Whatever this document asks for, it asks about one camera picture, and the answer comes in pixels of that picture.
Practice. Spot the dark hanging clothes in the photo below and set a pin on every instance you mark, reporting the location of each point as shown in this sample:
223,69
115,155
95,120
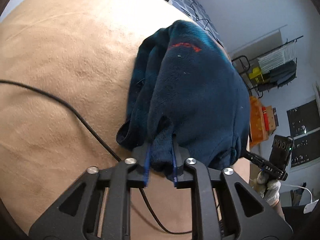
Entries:
280,76

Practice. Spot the beige blanket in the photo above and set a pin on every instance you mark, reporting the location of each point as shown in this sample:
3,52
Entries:
62,67

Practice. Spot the dark window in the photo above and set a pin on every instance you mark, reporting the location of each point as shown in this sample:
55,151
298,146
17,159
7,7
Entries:
305,120

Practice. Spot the blue patterned bedsheet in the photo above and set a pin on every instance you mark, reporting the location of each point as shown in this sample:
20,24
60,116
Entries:
185,6

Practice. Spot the white striped hanging towel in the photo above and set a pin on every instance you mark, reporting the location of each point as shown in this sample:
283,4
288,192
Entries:
277,57

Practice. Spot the orange floral cloth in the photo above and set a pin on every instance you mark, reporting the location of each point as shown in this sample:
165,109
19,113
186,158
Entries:
257,122

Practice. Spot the red box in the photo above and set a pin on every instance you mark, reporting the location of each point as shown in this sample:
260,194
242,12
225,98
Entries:
265,117

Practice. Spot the yellow crate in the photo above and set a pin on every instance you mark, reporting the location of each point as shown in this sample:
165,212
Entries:
256,73

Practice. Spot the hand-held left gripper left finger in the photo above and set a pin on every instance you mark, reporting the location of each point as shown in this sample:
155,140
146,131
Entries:
147,165

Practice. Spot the teal plaid fleece jacket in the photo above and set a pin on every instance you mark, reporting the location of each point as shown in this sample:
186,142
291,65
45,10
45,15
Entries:
200,92

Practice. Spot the black clothes rack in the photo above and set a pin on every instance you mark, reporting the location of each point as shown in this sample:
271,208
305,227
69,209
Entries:
247,62

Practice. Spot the person's right forearm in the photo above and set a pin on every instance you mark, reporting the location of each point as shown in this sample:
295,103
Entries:
278,210

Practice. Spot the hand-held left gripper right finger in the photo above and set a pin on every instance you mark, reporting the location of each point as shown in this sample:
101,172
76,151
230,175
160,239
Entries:
175,170

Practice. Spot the wooden board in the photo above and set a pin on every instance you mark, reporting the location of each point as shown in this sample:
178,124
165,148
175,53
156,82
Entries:
272,122

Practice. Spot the person's right hand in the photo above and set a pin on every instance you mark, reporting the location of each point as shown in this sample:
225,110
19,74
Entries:
271,190

